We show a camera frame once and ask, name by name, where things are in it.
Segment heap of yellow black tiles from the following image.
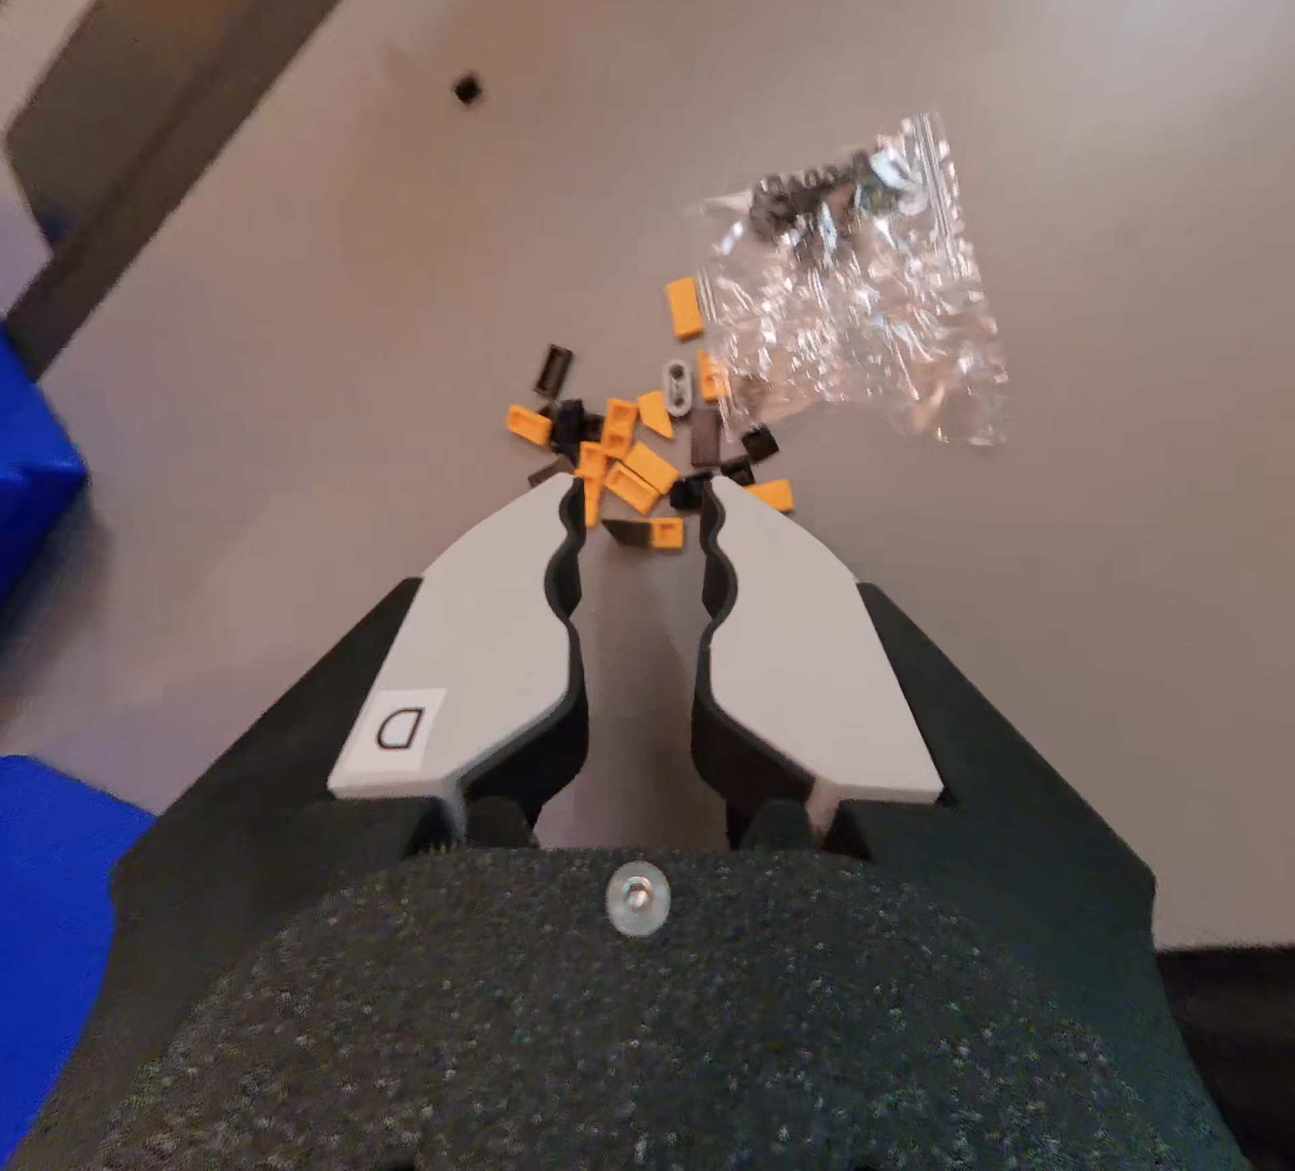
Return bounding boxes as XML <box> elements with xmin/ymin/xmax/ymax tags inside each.
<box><xmin>504</xmin><ymin>275</ymin><xmax>798</xmax><ymax>555</ymax></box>

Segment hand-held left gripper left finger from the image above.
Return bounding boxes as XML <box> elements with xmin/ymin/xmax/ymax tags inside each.
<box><xmin>325</xmin><ymin>472</ymin><xmax>594</xmax><ymax>839</ymax></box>

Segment clear plastic bag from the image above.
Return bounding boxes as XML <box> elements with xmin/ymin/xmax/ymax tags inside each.
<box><xmin>696</xmin><ymin>110</ymin><xmax>1013</xmax><ymax>449</ymax></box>

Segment blue plastic bin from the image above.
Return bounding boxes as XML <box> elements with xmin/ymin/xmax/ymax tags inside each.
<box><xmin>0</xmin><ymin>752</ymin><xmax>161</xmax><ymax>1157</ymax></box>
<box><xmin>0</xmin><ymin>321</ymin><xmax>93</xmax><ymax>611</ymax></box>

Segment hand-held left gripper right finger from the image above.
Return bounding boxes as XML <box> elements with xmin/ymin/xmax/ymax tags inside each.
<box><xmin>691</xmin><ymin>477</ymin><xmax>947</xmax><ymax>840</ymax></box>

